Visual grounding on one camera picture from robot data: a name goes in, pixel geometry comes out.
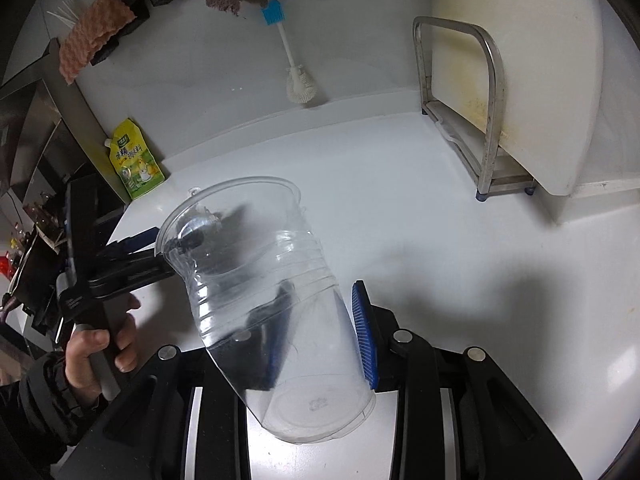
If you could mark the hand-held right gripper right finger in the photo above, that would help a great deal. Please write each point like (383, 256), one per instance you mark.
(362, 335)

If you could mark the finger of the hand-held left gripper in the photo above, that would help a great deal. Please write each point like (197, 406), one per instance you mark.
(135, 272)
(140, 240)

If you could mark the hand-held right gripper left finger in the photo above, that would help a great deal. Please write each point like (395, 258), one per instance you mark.
(222, 435)

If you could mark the clear plastic cup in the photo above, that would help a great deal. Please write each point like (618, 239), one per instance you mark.
(300, 260)

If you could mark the person's left forearm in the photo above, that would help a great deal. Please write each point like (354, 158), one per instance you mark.
(40, 410)

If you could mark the person's left hand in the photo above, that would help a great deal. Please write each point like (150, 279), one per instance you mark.
(85, 360)

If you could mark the cluster of condiment bottles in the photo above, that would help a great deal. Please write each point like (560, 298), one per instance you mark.
(40, 210)

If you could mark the yellow seasoning pouch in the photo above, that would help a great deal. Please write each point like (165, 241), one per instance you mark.
(135, 165)

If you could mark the stainless steel stove hood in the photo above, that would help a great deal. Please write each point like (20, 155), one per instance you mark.
(50, 110)

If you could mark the orange waffle sponge cloth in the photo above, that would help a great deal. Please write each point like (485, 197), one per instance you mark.
(90, 35)

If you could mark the bundle of white sticks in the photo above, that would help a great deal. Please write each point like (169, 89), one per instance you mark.
(62, 14)

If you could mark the metal board rack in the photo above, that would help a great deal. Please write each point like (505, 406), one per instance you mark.
(500, 175)

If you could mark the blue white bottle brush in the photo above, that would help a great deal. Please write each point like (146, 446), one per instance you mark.
(287, 50)

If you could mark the white cutting board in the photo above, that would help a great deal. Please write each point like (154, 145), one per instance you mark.
(540, 60)

